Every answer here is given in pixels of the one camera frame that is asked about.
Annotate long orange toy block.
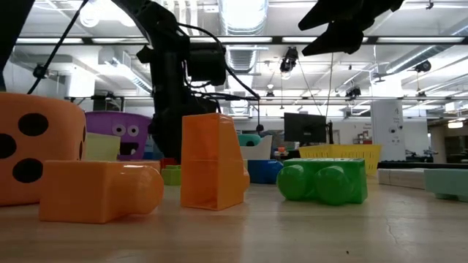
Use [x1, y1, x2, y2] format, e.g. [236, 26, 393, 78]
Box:
[39, 159, 165, 225]

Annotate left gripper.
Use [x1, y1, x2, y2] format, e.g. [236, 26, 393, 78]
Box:
[149, 47, 220, 164]

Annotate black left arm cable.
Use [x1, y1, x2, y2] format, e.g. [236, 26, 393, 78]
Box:
[26, 0, 90, 95]

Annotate orange foam dice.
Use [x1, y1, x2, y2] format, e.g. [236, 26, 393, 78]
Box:
[0, 91, 88, 207]

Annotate teal toy block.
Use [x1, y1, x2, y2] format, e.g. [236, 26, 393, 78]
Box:
[423, 168, 468, 202]

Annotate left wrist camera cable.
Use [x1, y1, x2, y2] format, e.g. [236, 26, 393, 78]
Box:
[177, 21, 265, 134]

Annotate purple monster face bucket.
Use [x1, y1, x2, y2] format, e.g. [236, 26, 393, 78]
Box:
[84, 111, 154, 162]

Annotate lime green toy block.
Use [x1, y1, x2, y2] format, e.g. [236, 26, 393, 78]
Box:
[162, 164, 182, 186]

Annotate yellow plastic basket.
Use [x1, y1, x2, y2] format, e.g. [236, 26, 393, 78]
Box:
[298, 143, 383, 177]

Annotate blue toy block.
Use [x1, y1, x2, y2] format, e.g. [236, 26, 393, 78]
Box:
[247, 159, 284, 185]

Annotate white plastic bin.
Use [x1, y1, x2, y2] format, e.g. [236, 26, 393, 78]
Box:
[239, 134, 273, 161]

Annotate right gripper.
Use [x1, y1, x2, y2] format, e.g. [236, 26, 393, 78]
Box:
[298, 0, 405, 56]

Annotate short orange toy block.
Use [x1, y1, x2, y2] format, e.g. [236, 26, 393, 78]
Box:
[180, 113, 251, 212]

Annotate silver ventilation duct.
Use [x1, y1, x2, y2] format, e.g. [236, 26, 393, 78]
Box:
[217, 0, 271, 118]

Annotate black computer monitor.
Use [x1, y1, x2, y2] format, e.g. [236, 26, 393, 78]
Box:
[284, 112, 328, 144]

